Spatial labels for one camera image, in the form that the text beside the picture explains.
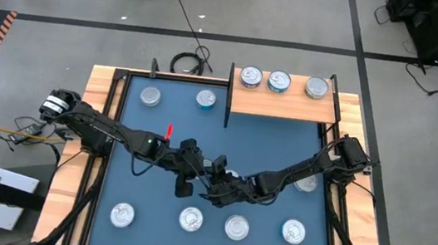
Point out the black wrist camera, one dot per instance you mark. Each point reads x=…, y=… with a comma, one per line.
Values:
x=220, y=163
x=192, y=146

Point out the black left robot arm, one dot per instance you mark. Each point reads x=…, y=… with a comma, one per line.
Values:
x=97, y=126

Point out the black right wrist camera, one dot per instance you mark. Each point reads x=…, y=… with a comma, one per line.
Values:
x=220, y=163

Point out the wooden shelf black frame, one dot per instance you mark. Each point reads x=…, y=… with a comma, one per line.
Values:
x=284, y=105

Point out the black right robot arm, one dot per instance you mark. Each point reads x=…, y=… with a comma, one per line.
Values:
x=306, y=164

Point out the black rig frame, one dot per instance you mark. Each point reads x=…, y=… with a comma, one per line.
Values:
x=182, y=78

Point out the black power adapter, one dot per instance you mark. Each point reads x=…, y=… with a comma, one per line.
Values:
x=29, y=130

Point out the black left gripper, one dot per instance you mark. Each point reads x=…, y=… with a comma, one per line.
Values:
x=188, y=167

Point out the red tag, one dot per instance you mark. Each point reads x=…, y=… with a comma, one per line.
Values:
x=168, y=131

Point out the pale green label tuna can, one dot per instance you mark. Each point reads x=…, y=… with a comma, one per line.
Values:
x=316, y=87
x=150, y=96

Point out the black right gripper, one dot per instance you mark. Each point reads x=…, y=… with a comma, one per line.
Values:
x=235, y=193

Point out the black clamp post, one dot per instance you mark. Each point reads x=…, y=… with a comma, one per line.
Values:
x=154, y=68

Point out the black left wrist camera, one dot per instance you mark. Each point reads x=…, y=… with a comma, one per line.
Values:
x=192, y=146

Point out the silver lid tuna can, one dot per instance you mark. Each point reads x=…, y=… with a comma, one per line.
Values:
x=122, y=214
x=307, y=184

